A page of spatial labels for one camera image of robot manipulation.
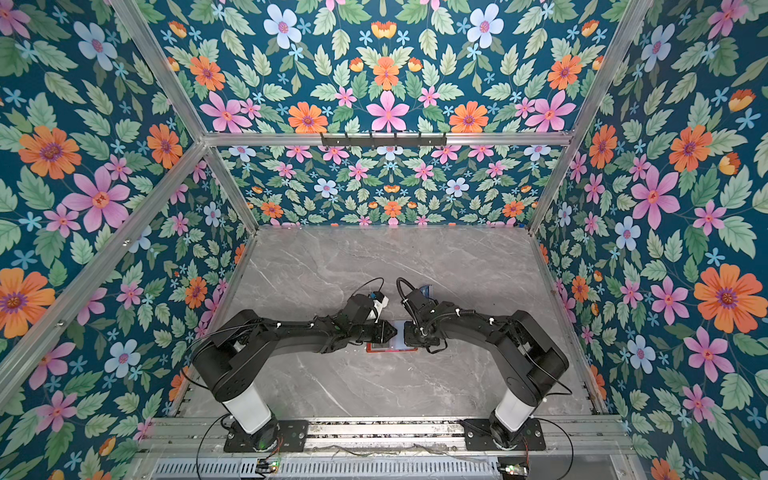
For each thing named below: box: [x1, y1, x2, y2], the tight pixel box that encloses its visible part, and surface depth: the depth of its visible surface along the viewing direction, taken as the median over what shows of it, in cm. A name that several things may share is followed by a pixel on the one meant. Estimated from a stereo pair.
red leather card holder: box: [366, 337, 418, 353], surface depth 90 cm
